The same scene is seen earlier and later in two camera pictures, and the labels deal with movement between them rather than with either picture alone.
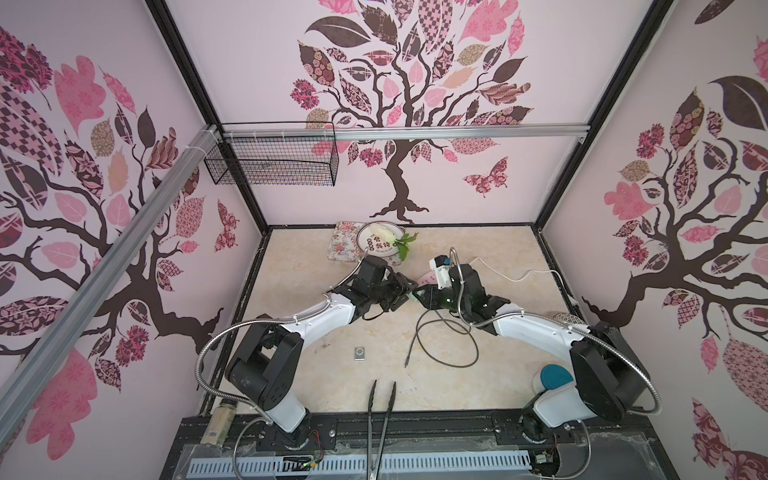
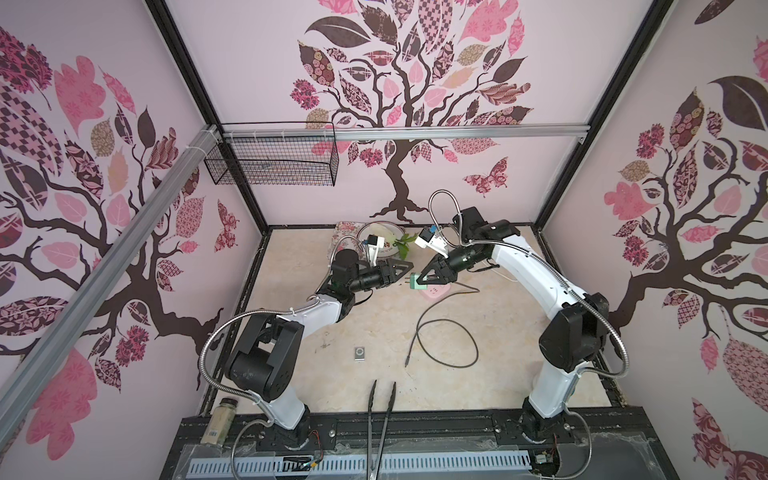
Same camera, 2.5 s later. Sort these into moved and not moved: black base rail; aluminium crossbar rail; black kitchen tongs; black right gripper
Moved: black right gripper
Not moved: black base rail; black kitchen tongs; aluminium crossbar rail
